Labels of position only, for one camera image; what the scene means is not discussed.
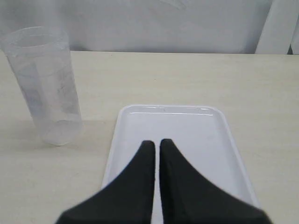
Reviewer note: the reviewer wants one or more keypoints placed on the white backdrop curtain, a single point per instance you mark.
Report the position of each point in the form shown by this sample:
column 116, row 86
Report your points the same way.
column 176, row 26

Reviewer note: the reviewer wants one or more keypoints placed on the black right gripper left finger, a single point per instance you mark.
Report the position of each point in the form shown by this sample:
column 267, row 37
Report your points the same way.
column 128, row 199

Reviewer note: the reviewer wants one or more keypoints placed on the clear tall plastic container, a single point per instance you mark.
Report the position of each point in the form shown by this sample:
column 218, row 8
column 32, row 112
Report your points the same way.
column 41, row 62

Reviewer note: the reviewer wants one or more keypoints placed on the white plastic tray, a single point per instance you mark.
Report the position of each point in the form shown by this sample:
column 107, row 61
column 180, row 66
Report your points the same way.
column 200, row 133

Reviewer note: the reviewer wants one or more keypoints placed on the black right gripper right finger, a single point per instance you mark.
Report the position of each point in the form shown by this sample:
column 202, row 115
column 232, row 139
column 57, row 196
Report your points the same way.
column 189, row 198

